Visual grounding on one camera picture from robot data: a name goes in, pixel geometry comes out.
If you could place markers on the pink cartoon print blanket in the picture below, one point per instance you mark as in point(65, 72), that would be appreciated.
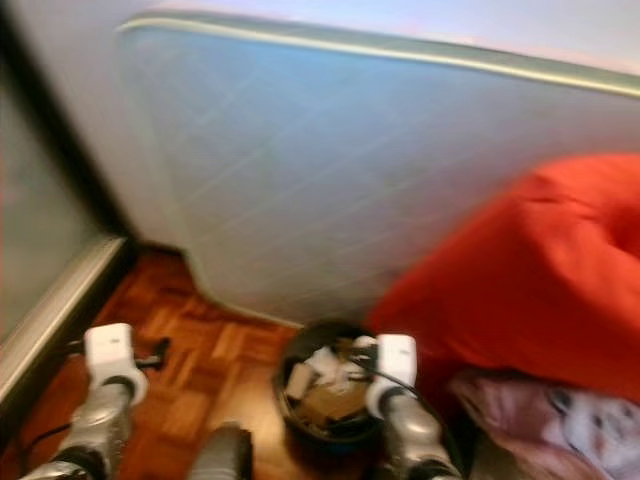
point(550, 425)

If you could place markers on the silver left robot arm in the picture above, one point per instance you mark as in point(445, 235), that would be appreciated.
point(95, 435)

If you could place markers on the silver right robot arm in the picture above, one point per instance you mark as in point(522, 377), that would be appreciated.
point(415, 445)

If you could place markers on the silver left robot leg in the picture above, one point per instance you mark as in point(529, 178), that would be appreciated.
point(220, 455)

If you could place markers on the black round trash bin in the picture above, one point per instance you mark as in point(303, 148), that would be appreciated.
point(285, 395)

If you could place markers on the frosted sliding door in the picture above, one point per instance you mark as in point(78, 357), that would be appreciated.
point(30, 250)

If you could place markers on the crumpled white paper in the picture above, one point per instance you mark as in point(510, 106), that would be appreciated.
point(320, 365)

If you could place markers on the brown cardboard piece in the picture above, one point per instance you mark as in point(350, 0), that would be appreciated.
point(325, 402)

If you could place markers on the grey quilted mattress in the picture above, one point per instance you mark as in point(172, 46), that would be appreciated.
point(320, 180)

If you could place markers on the red folded cushion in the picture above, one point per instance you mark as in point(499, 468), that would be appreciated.
point(530, 280)

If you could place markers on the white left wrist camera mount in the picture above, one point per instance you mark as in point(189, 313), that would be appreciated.
point(110, 352)

